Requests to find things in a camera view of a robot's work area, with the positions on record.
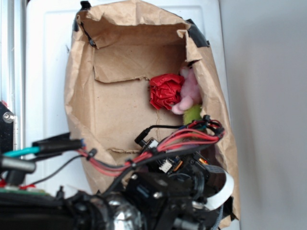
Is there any aluminium frame rail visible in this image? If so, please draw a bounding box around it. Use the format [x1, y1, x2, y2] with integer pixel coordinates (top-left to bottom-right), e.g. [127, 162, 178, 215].
[0, 0, 28, 150]

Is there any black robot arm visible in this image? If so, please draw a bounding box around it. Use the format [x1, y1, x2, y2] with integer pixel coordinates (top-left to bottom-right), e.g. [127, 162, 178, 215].
[0, 139, 234, 230]

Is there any white ribbon cable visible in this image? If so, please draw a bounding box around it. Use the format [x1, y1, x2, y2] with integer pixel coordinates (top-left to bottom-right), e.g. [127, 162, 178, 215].
[206, 172, 235, 211]

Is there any brown paper bag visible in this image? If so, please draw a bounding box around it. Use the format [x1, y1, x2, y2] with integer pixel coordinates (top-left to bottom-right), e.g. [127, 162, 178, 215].
[64, 0, 241, 229]

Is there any pink plush toy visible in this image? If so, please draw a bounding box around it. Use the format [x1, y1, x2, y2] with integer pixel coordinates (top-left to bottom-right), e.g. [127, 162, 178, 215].
[171, 67, 201, 115]

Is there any crumpled red paper ball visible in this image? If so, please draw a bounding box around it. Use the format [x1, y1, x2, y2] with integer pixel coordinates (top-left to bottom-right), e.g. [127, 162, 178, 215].
[149, 73, 185, 110]

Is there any red and black wire bundle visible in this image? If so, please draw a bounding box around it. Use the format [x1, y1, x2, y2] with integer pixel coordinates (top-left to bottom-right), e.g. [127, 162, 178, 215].
[76, 115, 226, 177]

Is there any teal cable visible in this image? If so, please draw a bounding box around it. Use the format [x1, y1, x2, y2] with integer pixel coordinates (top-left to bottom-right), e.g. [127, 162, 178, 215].
[3, 146, 40, 158]

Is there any black metal bracket plate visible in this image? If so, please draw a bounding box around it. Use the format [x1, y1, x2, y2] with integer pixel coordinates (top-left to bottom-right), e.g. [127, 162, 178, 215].
[0, 101, 15, 154]

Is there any green fuzzy ball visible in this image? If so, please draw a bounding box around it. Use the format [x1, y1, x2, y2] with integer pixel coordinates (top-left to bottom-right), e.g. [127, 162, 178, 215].
[183, 104, 201, 125]

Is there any green circuit board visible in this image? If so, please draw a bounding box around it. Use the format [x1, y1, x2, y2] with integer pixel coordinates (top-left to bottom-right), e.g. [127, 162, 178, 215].
[0, 188, 49, 196]

